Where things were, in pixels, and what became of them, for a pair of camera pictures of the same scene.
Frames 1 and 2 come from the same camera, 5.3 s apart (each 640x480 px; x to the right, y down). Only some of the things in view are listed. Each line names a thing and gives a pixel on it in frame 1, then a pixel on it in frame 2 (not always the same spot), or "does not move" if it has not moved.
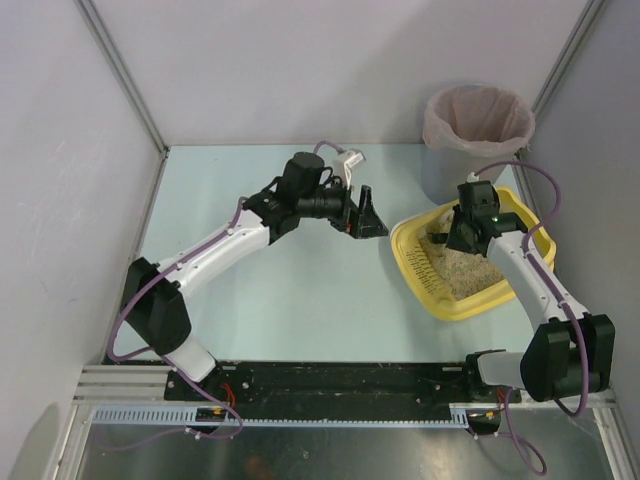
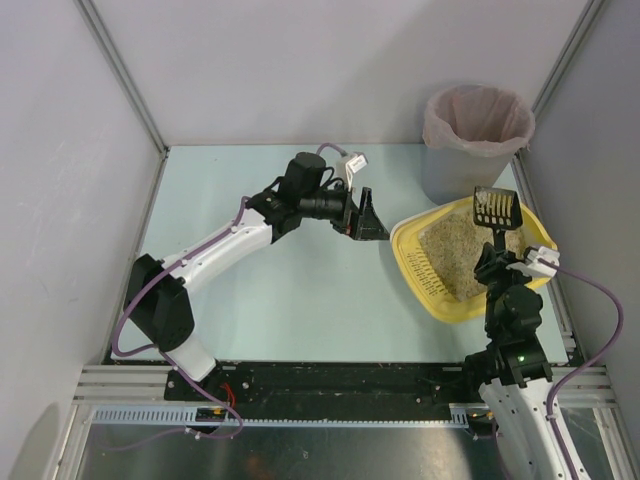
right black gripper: (460, 235) to (495, 258)
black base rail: (285, 390) does not move
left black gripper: (354, 215) does not move
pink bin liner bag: (480, 120) does not move
